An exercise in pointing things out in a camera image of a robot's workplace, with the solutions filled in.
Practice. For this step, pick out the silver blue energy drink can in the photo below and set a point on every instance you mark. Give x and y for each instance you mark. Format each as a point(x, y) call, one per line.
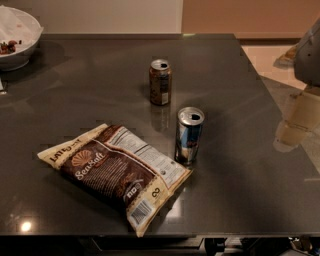
point(188, 132)

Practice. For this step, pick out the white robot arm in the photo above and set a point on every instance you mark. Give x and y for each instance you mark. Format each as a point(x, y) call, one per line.
point(306, 62)

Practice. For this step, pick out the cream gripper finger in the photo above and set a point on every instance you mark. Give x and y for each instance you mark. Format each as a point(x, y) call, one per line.
point(300, 117)

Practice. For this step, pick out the orange soda can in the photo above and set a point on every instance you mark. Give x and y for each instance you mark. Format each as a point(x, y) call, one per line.
point(160, 80)

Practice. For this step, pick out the white bowl with food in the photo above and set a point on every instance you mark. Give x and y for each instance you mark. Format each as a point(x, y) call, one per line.
point(15, 54)

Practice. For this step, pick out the brown sea salt chip bag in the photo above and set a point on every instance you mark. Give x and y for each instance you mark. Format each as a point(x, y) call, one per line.
point(113, 162)

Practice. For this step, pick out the white paper napkin in bowl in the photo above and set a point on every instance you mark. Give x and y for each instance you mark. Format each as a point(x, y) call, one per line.
point(12, 28)

